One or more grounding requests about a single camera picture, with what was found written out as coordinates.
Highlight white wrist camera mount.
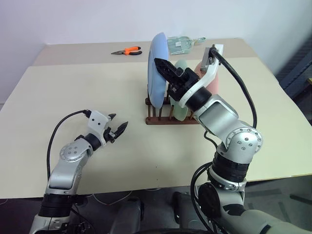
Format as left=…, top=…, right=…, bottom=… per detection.
left=86, top=110, right=110, bottom=147
left=178, top=43, right=224, bottom=108

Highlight clear bag with green contents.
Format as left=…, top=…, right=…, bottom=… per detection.
left=167, top=36, right=207, bottom=56

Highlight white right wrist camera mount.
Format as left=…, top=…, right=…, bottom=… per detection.
left=178, top=43, right=224, bottom=108

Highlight pink plate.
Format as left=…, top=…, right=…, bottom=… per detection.
left=192, top=60, right=219, bottom=96

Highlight black cable bundle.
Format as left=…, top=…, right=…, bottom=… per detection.
left=189, top=162, right=221, bottom=232

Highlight orange handled pliers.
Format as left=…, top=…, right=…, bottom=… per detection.
left=111, top=46, right=143, bottom=57

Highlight dark rounded shape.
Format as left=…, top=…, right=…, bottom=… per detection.
left=172, top=191, right=197, bottom=229
left=111, top=196, right=145, bottom=234

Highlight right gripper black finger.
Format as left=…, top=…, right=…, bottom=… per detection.
left=154, top=58, right=183, bottom=83

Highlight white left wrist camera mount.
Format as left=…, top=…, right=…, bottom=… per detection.
left=86, top=110, right=110, bottom=147

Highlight green plate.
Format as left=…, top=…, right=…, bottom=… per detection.
left=169, top=59, right=190, bottom=121

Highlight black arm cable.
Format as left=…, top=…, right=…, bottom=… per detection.
left=211, top=45, right=258, bottom=129
left=47, top=110, right=91, bottom=176

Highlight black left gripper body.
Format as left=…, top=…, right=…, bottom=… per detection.
left=104, top=128, right=117, bottom=144

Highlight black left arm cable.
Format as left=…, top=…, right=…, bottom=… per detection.
left=47, top=110, right=91, bottom=176

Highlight wooden dish rack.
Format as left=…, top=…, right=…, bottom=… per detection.
left=145, top=82, right=202, bottom=126

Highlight thin white wire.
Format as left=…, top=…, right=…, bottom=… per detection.
left=93, top=191, right=133, bottom=206

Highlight blue plate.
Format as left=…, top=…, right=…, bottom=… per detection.
left=147, top=33, right=169, bottom=109

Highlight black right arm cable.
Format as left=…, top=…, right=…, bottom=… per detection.
left=211, top=45, right=258, bottom=129

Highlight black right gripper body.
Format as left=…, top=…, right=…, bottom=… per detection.
left=167, top=67, right=200, bottom=101

